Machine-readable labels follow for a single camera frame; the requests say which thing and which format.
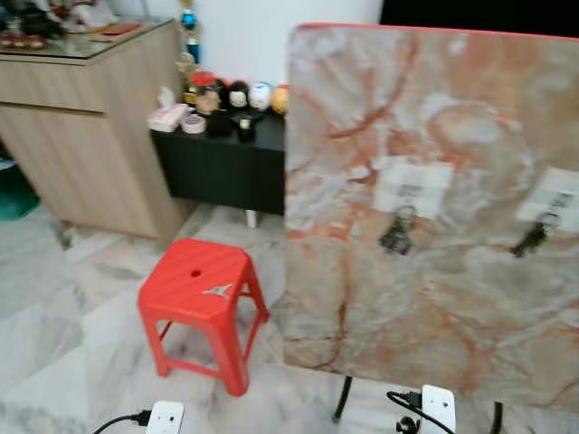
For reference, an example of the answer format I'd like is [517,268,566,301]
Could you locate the dark flat keys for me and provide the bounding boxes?
[509,212,560,259]

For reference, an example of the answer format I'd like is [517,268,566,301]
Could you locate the marble pattern board red edge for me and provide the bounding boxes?
[282,23,579,413]

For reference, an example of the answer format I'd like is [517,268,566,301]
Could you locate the yellow plush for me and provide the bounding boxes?
[271,84,290,116]

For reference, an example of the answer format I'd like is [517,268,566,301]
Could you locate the black tape dispenser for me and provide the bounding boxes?
[237,113,259,144]

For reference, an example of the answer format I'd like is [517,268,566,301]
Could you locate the black low cabinet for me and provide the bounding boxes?
[149,113,287,218]

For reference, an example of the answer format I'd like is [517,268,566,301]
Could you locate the black mouse plush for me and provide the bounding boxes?
[226,80,251,112]

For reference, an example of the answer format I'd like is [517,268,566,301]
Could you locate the black wallet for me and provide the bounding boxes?
[206,110,234,138]

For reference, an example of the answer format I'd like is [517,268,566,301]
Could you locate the red plastic stool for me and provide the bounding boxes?
[138,238,271,397]

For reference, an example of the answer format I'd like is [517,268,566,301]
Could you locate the clear jar red lid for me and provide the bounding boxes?
[190,71,219,115]

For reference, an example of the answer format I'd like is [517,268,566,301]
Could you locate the beige tape roll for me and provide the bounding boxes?
[180,113,207,135]

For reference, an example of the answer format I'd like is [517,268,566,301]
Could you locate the small gold trophy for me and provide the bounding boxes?
[176,51,198,91]

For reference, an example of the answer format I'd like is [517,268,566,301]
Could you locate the pink tissue pack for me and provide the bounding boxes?
[147,88,189,133]

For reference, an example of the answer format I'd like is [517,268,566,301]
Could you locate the blue trophy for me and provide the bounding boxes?
[178,0,200,55]

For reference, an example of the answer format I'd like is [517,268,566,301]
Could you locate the red envelope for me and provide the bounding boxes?
[90,23,144,42]

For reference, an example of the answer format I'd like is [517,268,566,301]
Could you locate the light wooden cabinet glass top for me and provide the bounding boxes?
[0,18,195,241]

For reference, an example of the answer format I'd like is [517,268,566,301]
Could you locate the white figurine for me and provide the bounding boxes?
[65,0,119,30]

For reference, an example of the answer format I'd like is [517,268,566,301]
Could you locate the black teapot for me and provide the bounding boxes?
[0,0,64,39]

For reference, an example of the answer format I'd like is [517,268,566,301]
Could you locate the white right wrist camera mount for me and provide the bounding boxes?
[419,385,457,434]

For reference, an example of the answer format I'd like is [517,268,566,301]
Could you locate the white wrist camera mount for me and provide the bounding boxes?
[145,401,185,434]
[419,385,457,434]

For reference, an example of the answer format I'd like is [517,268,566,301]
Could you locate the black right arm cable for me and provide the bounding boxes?
[387,391,453,434]

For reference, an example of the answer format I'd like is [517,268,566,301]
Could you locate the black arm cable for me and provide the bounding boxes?
[387,391,453,434]
[90,410,151,434]

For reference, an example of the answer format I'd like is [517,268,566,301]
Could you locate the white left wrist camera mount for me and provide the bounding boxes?
[145,401,185,434]

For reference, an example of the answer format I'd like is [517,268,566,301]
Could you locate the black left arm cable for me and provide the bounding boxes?
[90,410,151,434]

